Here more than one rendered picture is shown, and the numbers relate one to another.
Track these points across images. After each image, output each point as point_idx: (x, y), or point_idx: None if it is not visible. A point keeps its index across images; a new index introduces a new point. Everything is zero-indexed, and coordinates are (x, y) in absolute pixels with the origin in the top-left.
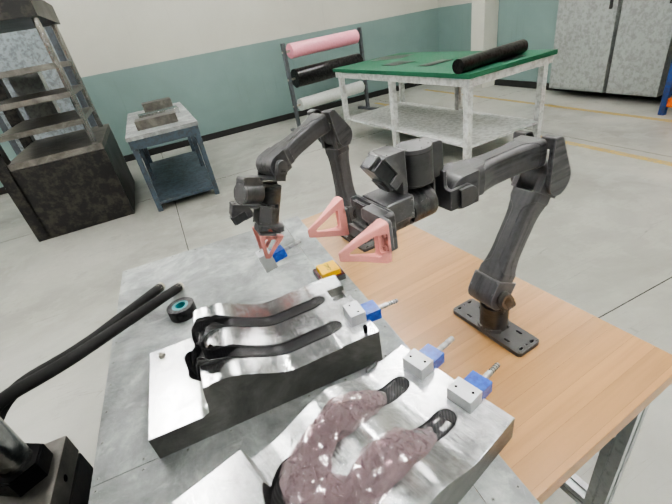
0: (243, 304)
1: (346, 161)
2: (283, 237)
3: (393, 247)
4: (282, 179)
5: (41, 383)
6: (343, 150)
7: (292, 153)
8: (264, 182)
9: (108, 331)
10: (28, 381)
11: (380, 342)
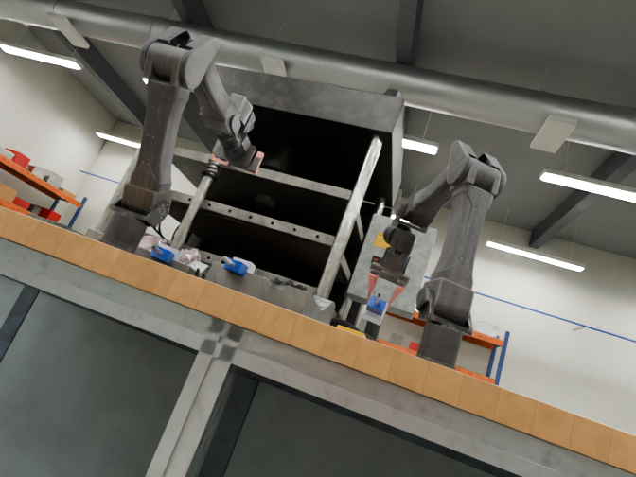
0: (326, 306)
1: (457, 210)
2: (368, 275)
3: (212, 150)
4: (397, 219)
5: (336, 323)
6: (455, 192)
7: (417, 197)
8: (403, 228)
9: (365, 334)
10: (337, 318)
11: (207, 273)
